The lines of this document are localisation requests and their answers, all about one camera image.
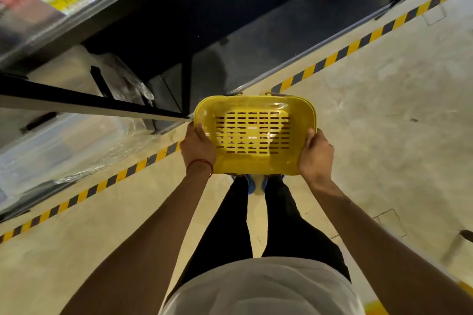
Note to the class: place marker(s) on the person's left hand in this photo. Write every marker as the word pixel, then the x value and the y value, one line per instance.
pixel 197 148

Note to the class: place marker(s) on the person's right hand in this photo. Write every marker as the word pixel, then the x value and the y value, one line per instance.
pixel 317 159

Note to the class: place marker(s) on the yellow plastic basket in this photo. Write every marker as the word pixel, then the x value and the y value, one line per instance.
pixel 255 165

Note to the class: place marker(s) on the black metal shelf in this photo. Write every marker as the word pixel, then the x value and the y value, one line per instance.
pixel 74 100

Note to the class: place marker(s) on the person's left forearm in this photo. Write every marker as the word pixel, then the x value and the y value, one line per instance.
pixel 148 252

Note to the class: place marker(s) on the person's right forearm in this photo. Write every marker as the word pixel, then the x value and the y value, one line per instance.
pixel 388 259

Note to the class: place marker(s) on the blue slipper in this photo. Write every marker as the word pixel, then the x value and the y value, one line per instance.
pixel 251 183
pixel 264 182

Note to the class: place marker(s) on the black trousers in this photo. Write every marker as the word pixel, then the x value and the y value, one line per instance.
pixel 229 230

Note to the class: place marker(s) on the white shirt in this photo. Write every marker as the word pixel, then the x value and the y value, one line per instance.
pixel 258 289

